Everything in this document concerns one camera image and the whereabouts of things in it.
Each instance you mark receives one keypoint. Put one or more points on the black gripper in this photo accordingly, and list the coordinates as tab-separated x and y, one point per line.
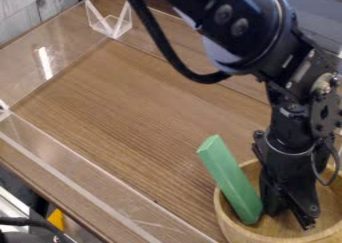
291	170

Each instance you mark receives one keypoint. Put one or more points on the brown wooden bowl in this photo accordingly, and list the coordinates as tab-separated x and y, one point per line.
282	229

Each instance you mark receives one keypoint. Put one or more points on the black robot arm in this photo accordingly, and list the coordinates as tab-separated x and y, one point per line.
251	36

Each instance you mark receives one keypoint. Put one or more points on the clear acrylic corner bracket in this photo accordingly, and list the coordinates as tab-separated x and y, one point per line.
112	26

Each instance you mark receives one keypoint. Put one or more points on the yellow black clamp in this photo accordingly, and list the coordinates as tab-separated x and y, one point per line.
56	219

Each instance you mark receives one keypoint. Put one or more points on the green rectangular block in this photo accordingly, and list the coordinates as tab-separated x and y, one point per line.
230	179

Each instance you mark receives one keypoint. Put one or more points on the clear acrylic enclosure wall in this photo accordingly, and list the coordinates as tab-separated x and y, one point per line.
100	126

